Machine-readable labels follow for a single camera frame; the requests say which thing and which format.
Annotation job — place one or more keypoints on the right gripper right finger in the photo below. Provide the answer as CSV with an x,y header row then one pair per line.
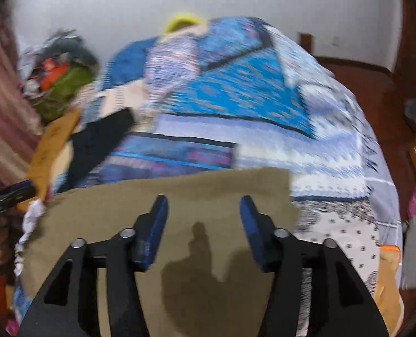
x,y
339,303

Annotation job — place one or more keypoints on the khaki pants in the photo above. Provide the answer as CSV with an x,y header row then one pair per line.
x,y
204,281

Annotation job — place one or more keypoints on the white crumpled cloth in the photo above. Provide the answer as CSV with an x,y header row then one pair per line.
x,y
35,210

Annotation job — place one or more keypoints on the striped pink curtain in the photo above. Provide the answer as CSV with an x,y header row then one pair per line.
x,y
20,125

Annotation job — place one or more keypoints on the cardboard box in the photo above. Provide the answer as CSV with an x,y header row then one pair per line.
x,y
51,143

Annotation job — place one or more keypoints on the black folded pants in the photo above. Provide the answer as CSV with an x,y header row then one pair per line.
x,y
94,143

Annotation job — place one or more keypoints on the green bag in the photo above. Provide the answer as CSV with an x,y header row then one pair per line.
x,y
53,102

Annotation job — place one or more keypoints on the orange box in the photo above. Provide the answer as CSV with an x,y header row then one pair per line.
x,y
50,71

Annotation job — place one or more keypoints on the grey plush toy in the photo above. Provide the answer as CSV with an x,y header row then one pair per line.
x,y
73,47

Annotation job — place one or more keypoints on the blue patchwork bedspread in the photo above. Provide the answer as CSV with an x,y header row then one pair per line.
x,y
240,80

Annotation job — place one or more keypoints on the yellow pillow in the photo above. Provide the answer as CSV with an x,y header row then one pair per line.
x,y
182,20

